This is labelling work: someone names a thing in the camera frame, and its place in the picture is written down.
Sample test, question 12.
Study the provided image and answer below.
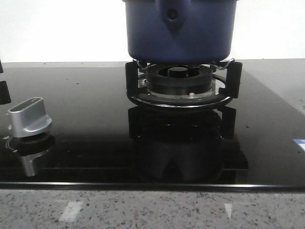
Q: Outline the dark blue cooking pot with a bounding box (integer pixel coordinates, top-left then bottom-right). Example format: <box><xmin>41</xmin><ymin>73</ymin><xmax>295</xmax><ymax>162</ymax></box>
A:
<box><xmin>124</xmin><ymin>0</ymin><xmax>237</xmax><ymax>65</ymax></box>

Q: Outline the black pot support grate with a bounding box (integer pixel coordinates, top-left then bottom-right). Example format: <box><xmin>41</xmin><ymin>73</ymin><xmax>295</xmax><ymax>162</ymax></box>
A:
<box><xmin>125</xmin><ymin>61</ymin><xmax>243</xmax><ymax>110</ymax></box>

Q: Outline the black gas burner head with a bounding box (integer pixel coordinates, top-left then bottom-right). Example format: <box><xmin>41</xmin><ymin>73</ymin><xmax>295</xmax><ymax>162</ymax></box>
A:
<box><xmin>138</xmin><ymin>64</ymin><xmax>215</xmax><ymax>99</ymax></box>

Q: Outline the black glass gas cooktop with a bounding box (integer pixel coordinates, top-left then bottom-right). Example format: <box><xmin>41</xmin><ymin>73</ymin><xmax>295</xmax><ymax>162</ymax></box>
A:
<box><xmin>0</xmin><ymin>64</ymin><xmax>305</xmax><ymax>191</ymax></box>

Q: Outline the silver stove control knob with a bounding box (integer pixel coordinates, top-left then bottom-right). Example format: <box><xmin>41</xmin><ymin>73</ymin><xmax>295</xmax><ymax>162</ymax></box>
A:
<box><xmin>8</xmin><ymin>97</ymin><xmax>52</xmax><ymax>138</ymax></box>

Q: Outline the black left burner grate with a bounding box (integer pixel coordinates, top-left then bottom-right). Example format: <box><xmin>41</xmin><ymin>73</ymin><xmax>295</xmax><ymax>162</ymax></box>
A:
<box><xmin>0</xmin><ymin>58</ymin><xmax>12</xmax><ymax>105</ymax></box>

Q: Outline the blue white cooktop sticker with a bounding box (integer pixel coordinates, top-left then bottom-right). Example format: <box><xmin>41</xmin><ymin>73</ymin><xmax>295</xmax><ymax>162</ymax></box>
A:
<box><xmin>294</xmin><ymin>139</ymin><xmax>305</xmax><ymax>151</ymax></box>

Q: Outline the bent wire pot trivet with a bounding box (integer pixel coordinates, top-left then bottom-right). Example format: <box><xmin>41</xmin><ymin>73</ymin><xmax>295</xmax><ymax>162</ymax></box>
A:
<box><xmin>132</xmin><ymin>58</ymin><xmax>235</xmax><ymax>73</ymax></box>

